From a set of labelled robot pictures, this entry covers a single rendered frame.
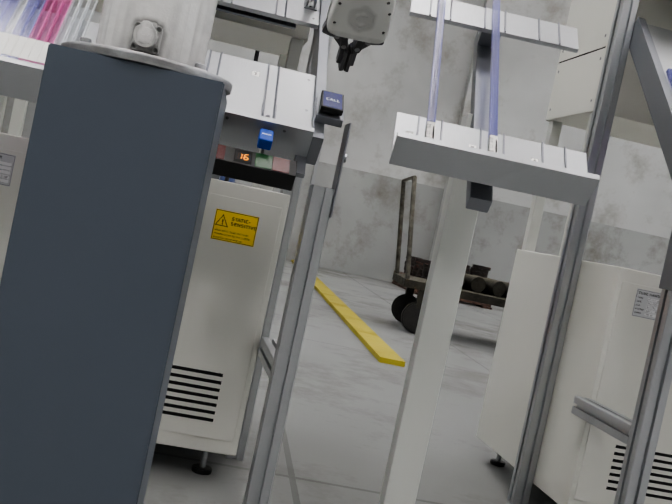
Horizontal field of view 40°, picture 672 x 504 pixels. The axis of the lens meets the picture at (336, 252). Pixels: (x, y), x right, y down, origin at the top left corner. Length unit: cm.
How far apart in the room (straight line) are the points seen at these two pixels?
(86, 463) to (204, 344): 95
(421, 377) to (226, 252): 48
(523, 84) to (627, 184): 190
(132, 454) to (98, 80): 39
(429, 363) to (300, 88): 57
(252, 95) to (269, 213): 33
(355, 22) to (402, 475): 84
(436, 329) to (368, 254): 991
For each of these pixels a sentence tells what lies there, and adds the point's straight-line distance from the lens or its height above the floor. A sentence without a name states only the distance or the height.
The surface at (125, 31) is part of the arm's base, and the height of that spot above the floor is 73.
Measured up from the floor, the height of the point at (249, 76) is 81.
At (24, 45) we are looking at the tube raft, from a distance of 167.
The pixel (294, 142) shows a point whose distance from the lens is 161.
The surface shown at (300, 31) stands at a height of 102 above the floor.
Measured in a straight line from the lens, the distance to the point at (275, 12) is 192.
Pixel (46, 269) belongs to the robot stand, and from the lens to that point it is 98.
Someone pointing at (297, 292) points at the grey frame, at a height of 45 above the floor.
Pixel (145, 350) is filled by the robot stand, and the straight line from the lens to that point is 97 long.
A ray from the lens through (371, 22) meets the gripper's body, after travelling 153.
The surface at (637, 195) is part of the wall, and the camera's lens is 1263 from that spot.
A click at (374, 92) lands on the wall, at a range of 1174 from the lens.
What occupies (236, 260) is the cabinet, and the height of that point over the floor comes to 46.
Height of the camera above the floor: 58
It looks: 2 degrees down
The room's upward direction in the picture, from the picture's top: 12 degrees clockwise
